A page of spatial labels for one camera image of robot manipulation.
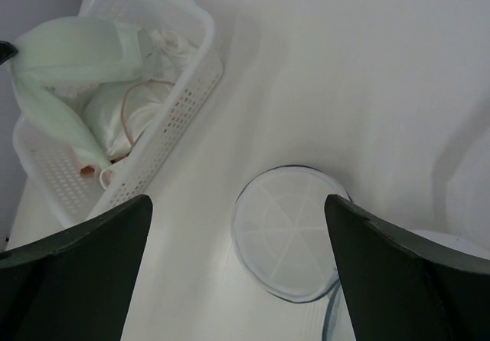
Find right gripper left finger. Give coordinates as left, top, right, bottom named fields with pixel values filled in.
left=1, top=195, right=153, bottom=340

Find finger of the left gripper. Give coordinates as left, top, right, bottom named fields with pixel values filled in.
left=0, top=41, right=18, bottom=65

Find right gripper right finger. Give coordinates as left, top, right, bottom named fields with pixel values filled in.
left=324, top=195, right=489, bottom=340

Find light green bra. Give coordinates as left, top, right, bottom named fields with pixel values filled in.
left=8, top=16, right=151, bottom=167

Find blue-trimmed mesh laundry bag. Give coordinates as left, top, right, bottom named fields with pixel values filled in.
left=231, top=165, right=350, bottom=340

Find white perforated plastic basket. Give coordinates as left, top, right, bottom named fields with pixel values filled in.
left=7, top=0, right=223, bottom=228

